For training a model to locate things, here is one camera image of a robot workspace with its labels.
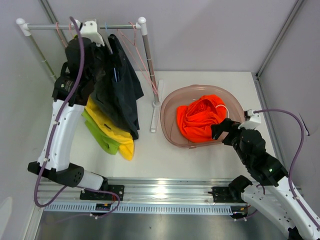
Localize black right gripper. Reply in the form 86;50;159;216
209;118;249;165

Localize pink wire hanger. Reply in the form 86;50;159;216
117;22;158;94

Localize orange shorts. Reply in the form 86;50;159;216
176;94;228;143

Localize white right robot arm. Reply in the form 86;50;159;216
210;118;320;240

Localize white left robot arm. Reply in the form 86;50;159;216
27;37;109;200

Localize navy dark shorts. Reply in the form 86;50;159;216
91;34;144;140

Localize lime green shorts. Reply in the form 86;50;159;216
82;110;120;155

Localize yellow shorts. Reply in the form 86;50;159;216
84;97;135;161

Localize translucent pink plastic basin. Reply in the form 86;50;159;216
160;84;245;149

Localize metal clothes rack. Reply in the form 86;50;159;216
15;17;164;133

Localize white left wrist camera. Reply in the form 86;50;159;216
75;18;105;47

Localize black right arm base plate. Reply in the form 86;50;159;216
207;186;243;203

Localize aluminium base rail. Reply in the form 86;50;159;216
38;177;233;205

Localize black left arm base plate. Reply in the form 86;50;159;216
79;184;125;201

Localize slotted grey cable duct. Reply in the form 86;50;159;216
44;202;246;216

